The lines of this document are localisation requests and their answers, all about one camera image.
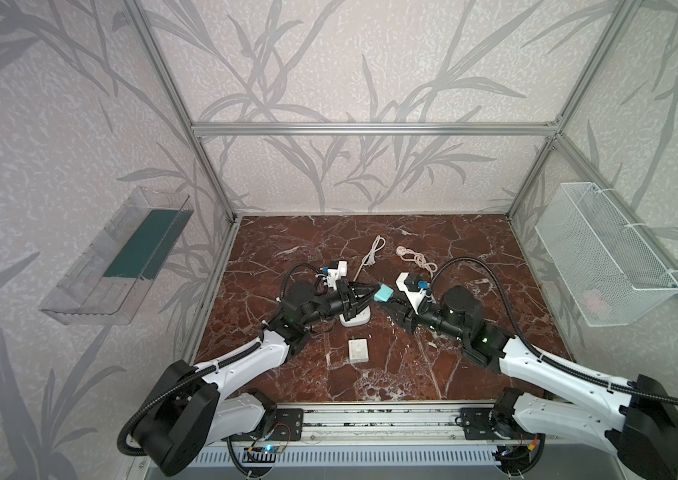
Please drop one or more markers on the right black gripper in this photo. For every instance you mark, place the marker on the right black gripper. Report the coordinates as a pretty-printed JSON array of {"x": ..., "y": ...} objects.
[{"x": 409, "y": 314}]

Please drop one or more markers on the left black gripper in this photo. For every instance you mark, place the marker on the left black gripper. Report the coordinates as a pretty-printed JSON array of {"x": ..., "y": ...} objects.
[{"x": 349, "y": 299}]

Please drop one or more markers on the white square power strip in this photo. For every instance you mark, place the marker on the white square power strip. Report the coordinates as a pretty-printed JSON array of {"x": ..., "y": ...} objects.
[{"x": 362, "y": 318}]

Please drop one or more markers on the white square plug adapter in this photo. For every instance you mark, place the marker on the white square plug adapter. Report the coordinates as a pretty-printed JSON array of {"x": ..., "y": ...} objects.
[{"x": 358, "y": 351}]

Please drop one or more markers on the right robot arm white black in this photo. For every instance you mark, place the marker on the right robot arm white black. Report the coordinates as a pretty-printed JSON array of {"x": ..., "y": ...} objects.
[{"x": 634, "y": 421}]

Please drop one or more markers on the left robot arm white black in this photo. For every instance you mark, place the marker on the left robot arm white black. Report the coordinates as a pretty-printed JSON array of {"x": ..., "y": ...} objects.
[{"x": 191, "y": 406}]

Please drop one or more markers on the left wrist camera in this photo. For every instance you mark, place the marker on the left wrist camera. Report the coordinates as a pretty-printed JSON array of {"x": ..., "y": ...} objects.
[{"x": 335, "y": 271}]

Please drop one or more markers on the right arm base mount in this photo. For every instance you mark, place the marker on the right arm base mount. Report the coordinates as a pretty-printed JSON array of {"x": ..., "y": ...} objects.
[{"x": 483, "y": 423}]

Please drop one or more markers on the aluminium front rail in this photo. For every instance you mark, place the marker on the aluminium front rail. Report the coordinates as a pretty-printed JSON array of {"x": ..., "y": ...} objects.
[{"x": 429, "y": 422}]

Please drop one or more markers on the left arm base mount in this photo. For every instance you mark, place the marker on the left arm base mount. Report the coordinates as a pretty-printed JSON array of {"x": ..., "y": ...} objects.
[{"x": 280, "y": 424}]

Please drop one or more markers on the white wire mesh basket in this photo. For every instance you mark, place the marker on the white wire mesh basket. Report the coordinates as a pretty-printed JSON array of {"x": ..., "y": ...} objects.
[{"x": 611, "y": 272}]

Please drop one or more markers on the clear plastic wall bin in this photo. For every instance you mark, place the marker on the clear plastic wall bin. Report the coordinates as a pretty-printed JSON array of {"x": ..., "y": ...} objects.
[{"x": 107, "y": 284}]

